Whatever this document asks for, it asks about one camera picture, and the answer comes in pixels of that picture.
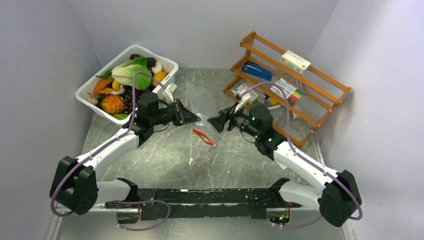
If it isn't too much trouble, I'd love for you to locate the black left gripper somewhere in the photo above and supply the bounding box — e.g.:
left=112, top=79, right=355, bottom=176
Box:
left=150, top=98, right=201, bottom=127

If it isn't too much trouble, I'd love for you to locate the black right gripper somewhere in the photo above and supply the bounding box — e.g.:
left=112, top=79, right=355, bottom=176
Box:
left=207, top=101, right=261, bottom=139

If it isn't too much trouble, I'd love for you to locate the clear zip bag orange zipper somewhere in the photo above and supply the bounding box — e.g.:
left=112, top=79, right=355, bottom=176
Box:
left=192, top=112, right=216, bottom=147

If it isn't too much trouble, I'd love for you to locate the green napa cabbage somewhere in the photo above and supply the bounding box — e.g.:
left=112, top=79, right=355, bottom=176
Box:
left=111, top=60, right=152, bottom=91

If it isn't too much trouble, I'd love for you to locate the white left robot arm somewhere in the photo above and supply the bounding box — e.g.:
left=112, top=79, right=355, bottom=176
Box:
left=49, top=92, right=201, bottom=217

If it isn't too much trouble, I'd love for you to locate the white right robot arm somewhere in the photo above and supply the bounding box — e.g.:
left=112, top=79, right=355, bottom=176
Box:
left=207, top=105, right=363, bottom=227

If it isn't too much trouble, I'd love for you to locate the white plastic food bin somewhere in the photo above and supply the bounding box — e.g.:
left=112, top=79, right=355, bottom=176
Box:
left=75, top=44, right=179, bottom=126

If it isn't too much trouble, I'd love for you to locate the white red eraser box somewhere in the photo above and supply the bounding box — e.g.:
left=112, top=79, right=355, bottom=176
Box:
left=236, top=83, right=259, bottom=104

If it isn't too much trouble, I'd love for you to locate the blue stapler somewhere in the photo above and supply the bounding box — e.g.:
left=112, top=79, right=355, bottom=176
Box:
left=241, top=60, right=273, bottom=81

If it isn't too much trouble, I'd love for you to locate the dark purple grape bunch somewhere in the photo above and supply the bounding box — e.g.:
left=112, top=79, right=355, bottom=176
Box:
left=121, top=88, right=140, bottom=114

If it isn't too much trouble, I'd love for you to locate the dark purple eggplant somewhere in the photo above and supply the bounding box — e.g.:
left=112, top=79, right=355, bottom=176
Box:
left=130, top=53, right=157, bottom=70

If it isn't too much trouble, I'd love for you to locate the green starfruit slice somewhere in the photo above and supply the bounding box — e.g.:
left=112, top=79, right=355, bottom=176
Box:
left=113, top=113, right=129, bottom=121

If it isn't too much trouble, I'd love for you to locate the coloured marker pen set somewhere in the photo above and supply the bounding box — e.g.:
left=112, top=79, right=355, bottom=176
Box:
left=270, top=78, right=305, bottom=106

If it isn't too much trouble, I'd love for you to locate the orange spiky dragon fruit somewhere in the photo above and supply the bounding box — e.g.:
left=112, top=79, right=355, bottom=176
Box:
left=100, top=95, right=125, bottom=115

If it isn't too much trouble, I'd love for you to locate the orange wooden rack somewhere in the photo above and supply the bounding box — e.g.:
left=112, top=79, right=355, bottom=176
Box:
left=223, top=31, right=351, bottom=148

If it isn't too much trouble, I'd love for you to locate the white box on rack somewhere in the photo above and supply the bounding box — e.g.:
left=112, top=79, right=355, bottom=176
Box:
left=280, top=50, right=311, bottom=75

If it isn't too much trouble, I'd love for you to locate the white garlic bulb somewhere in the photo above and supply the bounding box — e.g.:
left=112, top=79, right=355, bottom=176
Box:
left=86, top=92, right=98, bottom=106

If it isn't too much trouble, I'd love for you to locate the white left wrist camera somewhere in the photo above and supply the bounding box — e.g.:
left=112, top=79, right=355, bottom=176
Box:
left=162, top=82, right=177, bottom=104

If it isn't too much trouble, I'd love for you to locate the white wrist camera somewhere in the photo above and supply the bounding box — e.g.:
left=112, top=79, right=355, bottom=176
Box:
left=235, top=89, right=251, bottom=109
left=162, top=82, right=177, bottom=104

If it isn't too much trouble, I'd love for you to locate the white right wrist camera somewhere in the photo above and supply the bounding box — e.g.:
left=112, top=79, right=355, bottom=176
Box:
left=235, top=89, right=251, bottom=109

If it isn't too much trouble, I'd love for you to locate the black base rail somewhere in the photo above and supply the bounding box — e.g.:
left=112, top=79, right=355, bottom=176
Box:
left=105, top=177, right=300, bottom=221

